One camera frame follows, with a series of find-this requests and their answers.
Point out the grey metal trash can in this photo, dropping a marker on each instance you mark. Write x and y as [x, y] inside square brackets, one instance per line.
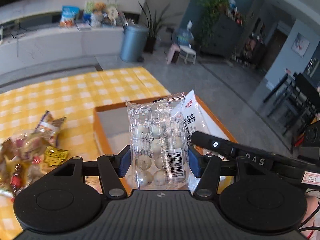
[134, 42]

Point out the water jug bottle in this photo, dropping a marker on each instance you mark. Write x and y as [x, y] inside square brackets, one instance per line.
[184, 36]

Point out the white pink stool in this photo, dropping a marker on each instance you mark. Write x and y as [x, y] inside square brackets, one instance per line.
[186, 53]

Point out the yellow checkered tablecloth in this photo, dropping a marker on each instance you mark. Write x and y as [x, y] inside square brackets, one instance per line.
[75, 98]

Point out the blue snack bag on counter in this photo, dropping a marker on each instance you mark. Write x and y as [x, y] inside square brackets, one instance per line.
[69, 13]

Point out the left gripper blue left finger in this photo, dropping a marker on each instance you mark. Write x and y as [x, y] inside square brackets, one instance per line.
[124, 161]

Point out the orange cardboard box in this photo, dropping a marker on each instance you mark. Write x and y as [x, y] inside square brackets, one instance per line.
[111, 127]

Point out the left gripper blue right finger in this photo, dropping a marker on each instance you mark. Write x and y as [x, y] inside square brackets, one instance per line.
[196, 162]

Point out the dark cabinet with plants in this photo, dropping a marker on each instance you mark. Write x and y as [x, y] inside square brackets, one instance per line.
[221, 25]

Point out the brown blue chip bag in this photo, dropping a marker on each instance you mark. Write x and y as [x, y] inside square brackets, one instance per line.
[49, 127]

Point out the potted green plant right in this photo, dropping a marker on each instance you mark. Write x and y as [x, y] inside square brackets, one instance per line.
[155, 23]

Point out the clear tray of round cakes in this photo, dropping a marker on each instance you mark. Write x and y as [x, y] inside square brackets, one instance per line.
[158, 144]

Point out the white snack bar packet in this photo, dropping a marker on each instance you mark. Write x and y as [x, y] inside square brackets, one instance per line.
[198, 117]

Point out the pink pastry clear pack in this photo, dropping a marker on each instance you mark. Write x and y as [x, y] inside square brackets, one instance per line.
[28, 143]

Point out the waffle pack yellow label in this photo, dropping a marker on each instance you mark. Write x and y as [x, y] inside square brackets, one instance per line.
[44, 161]

